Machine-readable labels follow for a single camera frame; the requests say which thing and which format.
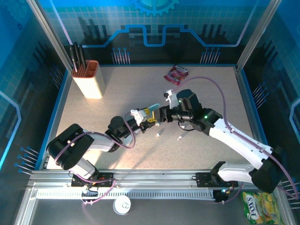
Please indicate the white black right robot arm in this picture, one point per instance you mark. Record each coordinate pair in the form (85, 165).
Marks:
(234, 140)

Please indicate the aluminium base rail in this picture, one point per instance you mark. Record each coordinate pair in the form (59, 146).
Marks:
(152, 178)

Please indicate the red candy bag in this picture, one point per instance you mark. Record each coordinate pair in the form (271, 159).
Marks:
(176, 75)

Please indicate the beige knife block orange top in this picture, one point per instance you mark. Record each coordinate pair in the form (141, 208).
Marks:
(91, 84)

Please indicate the aluminium frame post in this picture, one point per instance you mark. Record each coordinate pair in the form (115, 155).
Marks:
(257, 35)
(52, 35)

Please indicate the blue earbud charging case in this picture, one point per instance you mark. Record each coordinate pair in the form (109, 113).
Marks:
(154, 107)

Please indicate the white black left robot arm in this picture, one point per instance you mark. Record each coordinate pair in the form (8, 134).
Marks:
(98, 143)

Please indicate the white round lid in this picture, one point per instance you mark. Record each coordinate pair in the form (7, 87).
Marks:
(122, 206)

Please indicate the green yellow candy bag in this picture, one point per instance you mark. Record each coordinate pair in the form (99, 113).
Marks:
(257, 208)

